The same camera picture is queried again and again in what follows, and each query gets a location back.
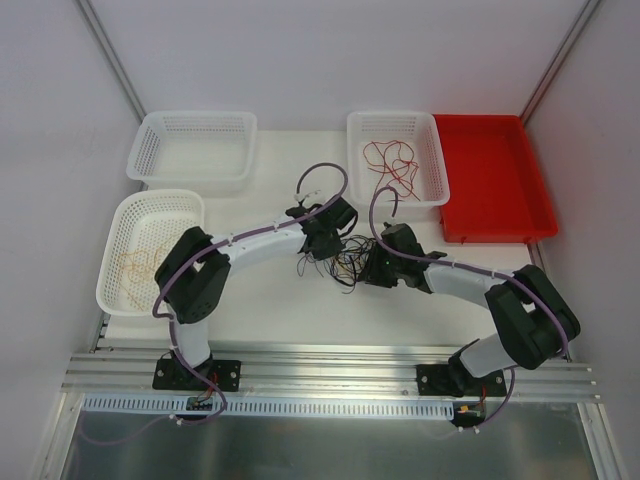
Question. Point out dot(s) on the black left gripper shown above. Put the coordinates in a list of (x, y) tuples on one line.
[(322, 245)]

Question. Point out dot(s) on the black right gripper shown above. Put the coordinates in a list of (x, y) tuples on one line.
[(375, 268)]

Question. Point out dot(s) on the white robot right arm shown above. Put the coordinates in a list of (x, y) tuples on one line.
[(533, 322)]

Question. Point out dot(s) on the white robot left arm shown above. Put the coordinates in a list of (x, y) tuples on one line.
[(192, 278)]

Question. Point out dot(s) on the white rectangular basket centre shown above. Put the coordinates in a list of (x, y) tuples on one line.
[(399, 149)]

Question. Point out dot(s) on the white rectangular basket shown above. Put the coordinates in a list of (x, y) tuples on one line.
[(399, 149), (209, 152)]

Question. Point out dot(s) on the red plastic tray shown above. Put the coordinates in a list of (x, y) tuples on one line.
[(497, 191)]

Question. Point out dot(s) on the white rectangular basket back left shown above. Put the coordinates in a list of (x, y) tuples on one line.
[(209, 152)]

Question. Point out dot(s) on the white oval basket left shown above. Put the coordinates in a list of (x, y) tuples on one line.
[(145, 227)]

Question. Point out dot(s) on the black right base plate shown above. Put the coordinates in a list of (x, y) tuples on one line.
[(447, 381)]

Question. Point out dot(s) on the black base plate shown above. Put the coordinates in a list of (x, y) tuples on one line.
[(447, 381), (170, 374)]

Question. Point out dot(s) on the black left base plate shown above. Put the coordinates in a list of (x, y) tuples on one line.
[(170, 374)]

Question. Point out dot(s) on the white slotted cable duct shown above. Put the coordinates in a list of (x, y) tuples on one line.
[(270, 407)]

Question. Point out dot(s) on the aluminium mounting rail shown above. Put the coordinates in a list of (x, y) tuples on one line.
[(323, 371)]

